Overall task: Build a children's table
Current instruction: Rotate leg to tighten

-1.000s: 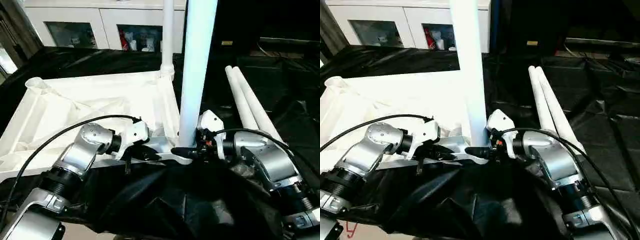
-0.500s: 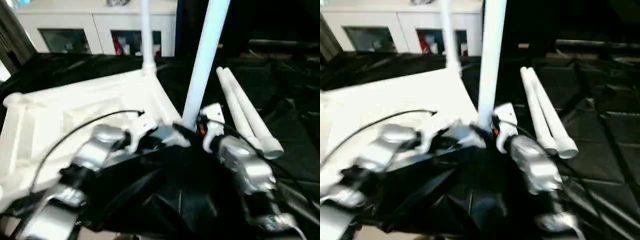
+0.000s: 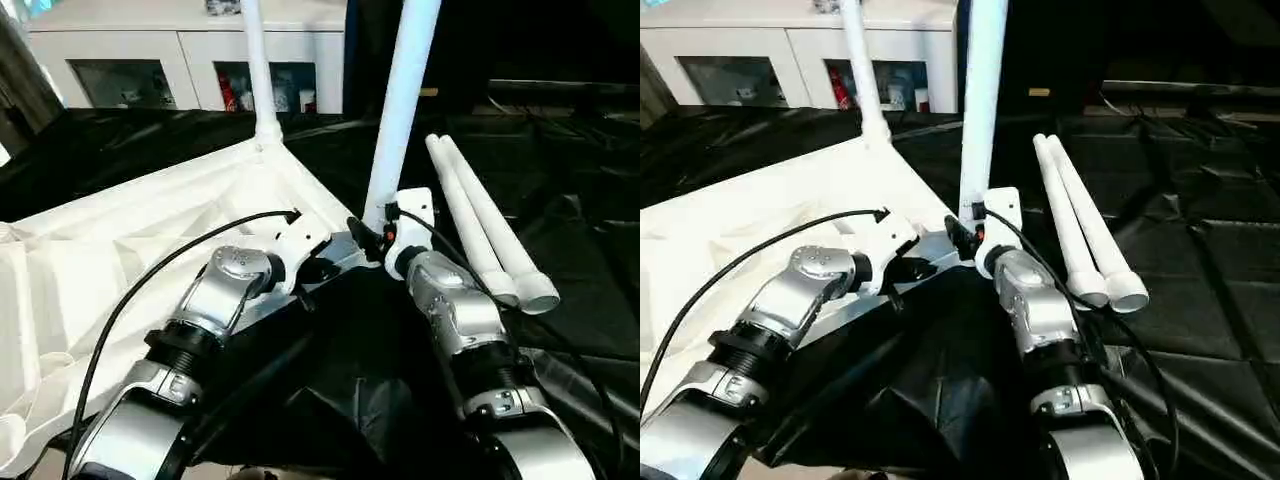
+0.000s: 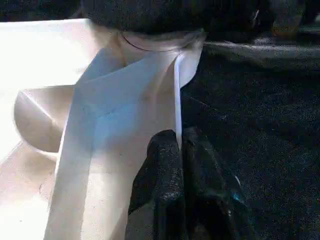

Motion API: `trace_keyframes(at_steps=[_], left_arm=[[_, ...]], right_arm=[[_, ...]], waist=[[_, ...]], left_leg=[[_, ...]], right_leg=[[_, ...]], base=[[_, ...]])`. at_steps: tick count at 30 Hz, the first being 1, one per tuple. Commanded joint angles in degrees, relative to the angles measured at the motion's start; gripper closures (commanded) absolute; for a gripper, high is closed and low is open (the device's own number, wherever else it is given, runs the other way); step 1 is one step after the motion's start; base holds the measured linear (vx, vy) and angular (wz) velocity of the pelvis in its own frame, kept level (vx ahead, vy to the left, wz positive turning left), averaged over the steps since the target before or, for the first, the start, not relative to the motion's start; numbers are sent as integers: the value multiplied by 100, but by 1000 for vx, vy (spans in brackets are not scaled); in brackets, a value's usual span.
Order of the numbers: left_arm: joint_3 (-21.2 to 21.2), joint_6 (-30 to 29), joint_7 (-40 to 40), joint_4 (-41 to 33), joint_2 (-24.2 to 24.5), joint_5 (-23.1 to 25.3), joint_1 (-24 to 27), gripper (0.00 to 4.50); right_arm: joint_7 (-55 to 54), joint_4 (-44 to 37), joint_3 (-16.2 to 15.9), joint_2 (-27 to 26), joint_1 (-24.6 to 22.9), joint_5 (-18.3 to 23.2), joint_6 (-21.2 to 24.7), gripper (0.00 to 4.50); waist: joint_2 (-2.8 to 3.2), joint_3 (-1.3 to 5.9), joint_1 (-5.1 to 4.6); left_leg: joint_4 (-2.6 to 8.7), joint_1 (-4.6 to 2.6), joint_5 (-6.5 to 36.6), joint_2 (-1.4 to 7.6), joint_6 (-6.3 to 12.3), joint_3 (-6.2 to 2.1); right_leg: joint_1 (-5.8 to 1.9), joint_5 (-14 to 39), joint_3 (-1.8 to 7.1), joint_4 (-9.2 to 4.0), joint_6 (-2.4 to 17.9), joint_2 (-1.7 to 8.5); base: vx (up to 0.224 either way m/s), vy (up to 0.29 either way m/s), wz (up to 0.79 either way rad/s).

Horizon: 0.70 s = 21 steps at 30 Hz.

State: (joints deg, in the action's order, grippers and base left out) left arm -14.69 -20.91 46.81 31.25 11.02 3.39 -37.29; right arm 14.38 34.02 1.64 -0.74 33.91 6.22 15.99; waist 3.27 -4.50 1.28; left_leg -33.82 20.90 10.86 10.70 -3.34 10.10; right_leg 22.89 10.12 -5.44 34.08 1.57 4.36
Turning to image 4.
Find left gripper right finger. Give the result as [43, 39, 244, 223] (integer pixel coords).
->
[182, 126, 262, 240]

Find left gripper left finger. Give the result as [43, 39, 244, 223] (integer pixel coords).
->
[124, 129, 187, 240]

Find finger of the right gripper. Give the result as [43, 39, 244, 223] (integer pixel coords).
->
[80, 0, 261, 40]

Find white plastic table top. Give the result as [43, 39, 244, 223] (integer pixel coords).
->
[0, 18, 207, 240]

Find black work mat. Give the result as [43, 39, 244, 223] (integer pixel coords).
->
[0, 0, 320, 240]

